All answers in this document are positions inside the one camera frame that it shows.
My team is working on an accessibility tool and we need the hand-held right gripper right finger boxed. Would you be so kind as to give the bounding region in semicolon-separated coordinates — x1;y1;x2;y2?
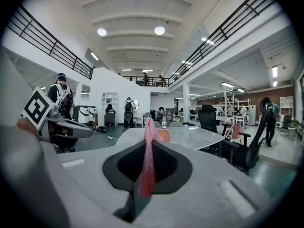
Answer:
134;139;272;228

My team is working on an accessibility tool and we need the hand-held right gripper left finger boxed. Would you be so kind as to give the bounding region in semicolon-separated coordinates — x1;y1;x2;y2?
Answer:
53;139;146;228

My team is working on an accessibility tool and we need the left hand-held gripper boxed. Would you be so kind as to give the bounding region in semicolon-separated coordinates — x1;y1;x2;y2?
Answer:
21;86;94;153

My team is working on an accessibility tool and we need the pink cloth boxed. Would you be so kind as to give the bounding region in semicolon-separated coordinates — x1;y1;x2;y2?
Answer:
138;117;158;198

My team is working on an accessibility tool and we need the orange box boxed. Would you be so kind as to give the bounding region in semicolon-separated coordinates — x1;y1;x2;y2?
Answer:
155;129;171;143

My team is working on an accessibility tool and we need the person's left forearm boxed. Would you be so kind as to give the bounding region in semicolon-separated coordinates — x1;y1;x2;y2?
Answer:
16;117;40;140

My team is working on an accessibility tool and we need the white rolling machine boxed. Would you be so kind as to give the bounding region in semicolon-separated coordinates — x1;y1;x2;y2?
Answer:
87;105;98;123
74;105;89;128

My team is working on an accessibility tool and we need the dark grey chair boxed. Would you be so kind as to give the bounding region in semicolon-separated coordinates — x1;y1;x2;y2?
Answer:
104;113;116;131

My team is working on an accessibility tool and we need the white arched shelf unit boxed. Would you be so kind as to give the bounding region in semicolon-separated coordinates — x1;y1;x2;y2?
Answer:
102;91;119;110

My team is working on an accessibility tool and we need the black office chair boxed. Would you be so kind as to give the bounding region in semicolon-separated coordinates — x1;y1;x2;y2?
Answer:
222;96;273;175
197;104;228;137

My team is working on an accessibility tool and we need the pink chair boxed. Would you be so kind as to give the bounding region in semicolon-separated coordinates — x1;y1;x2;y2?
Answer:
222;122;246;143

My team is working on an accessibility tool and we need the white dressing table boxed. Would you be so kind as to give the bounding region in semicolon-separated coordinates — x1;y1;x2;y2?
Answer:
132;98;145;128

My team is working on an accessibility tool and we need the black mezzanine railing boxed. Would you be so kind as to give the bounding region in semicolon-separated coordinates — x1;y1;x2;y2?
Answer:
6;5;95;80
170;0;276;85
122;76;171;87

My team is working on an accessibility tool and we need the white refrigerator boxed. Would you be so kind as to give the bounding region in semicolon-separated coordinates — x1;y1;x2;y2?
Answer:
248;104;257;126

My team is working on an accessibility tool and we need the white metal shelving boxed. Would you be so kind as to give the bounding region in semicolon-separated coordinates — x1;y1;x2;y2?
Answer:
219;84;250;128

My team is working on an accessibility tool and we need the white bookshelf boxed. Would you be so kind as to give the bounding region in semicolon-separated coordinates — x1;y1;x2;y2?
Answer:
280;96;294;116

